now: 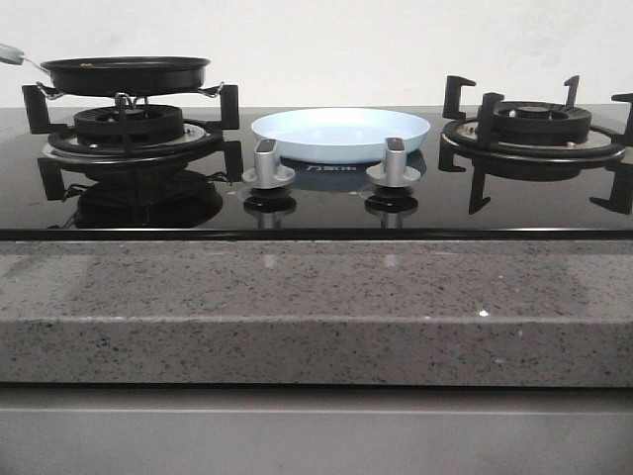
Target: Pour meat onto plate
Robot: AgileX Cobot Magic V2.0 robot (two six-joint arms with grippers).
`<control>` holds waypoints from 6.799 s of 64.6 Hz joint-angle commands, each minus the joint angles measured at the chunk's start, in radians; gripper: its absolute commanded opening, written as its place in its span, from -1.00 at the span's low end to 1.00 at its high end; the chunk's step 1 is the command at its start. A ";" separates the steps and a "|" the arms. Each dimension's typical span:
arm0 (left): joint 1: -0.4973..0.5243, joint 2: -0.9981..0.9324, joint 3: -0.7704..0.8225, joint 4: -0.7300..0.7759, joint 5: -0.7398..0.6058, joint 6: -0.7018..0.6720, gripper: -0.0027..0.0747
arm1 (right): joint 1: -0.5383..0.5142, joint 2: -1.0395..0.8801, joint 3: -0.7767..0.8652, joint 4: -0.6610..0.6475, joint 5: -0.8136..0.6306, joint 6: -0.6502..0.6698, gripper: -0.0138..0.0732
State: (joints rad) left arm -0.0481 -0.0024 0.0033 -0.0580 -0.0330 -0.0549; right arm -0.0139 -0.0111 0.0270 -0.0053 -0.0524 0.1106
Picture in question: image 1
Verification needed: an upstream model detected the right black gas burner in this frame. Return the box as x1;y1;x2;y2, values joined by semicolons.
493;101;592;143

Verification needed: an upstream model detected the left black gas burner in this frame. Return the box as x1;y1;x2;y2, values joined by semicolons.
74;105;185;146

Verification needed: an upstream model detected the left black pan support grate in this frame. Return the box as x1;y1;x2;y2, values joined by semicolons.
22;83;240;200

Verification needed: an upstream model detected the black glass gas cooktop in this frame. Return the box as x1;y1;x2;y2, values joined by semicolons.
1;108;632;241

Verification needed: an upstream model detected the right silver stove knob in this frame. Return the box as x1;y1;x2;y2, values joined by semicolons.
365;138;421;188

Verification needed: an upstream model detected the black frying pan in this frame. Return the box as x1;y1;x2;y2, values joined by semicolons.
0;43;213;97

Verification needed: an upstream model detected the black gas burner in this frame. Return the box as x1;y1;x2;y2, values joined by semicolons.
74;105;185;146
493;101;592;143

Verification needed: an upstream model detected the wire pan trivet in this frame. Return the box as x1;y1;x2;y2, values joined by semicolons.
36;81;226;109

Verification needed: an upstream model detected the left silver stove knob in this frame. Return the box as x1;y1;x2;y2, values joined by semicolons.
241;139;296;190

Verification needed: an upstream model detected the black pan support grate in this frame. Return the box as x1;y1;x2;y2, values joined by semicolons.
438;75;632;214
22;83;240;200

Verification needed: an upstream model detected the right black pan support grate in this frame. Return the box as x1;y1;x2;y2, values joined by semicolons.
438;75;632;214

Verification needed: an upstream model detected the light blue plate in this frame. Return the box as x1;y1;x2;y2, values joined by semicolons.
251;108;431;165

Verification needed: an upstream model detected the silver stove knob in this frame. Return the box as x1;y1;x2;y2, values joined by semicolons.
365;138;421;188
241;139;296;190

